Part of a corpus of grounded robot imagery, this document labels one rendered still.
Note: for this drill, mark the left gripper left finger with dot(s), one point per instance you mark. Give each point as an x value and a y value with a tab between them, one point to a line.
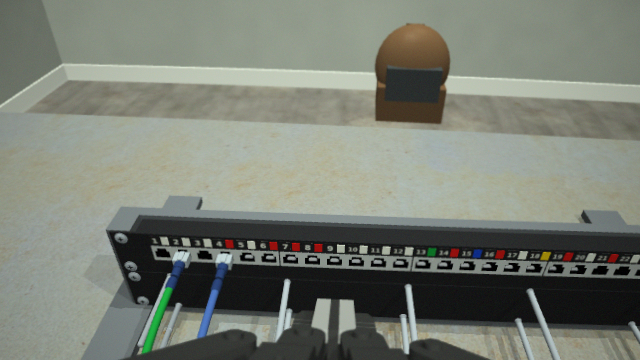
311	342

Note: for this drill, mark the green cable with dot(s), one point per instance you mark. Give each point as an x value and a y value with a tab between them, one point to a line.
169	288

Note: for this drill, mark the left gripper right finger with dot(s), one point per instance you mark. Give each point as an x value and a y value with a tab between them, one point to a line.
353	342

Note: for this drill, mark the black network patch panel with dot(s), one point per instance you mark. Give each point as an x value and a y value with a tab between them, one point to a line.
488	273

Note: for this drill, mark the blue cable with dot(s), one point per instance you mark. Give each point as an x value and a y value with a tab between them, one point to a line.
215	290

